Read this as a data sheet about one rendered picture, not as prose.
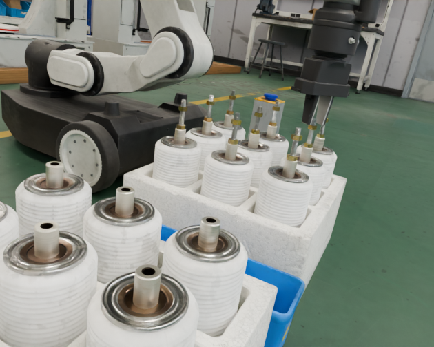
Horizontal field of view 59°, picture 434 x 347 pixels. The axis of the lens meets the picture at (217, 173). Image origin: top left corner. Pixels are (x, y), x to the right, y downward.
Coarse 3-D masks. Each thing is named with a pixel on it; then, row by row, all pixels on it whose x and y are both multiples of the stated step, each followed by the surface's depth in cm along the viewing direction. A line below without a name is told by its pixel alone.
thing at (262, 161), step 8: (240, 152) 81; (248, 152) 80; (256, 152) 81; (264, 152) 81; (272, 152) 84; (256, 160) 81; (264, 160) 81; (256, 168) 81; (264, 168) 82; (256, 176) 82; (256, 184) 83
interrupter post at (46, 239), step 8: (40, 224) 36; (48, 224) 37; (56, 224) 37; (40, 232) 36; (48, 232) 36; (56, 232) 36; (40, 240) 36; (48, 240) 36; (56, 240) 37; (40, 248) 36; (48, 248) 36; (56, 248) 37; (40, 256) 36; (48, 256) 37
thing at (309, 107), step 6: (306, 96) 74; (312, 96) 73; (318, 96) 73; (306, 102) 75; (312, 102) 74; (306, 108) 75; (312, 108) 74; (306, 114) 75; (312, 114) 74; (306, 120) 75
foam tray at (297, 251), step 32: (160, 192) 74; (192, 192) 74; (256, 192) 78; (192, 224) 73; (224, 224) 70; (256, 224) 66; (320, 224) 70; (256, 256) 68; (288, 256) 65; (320, 256) 91
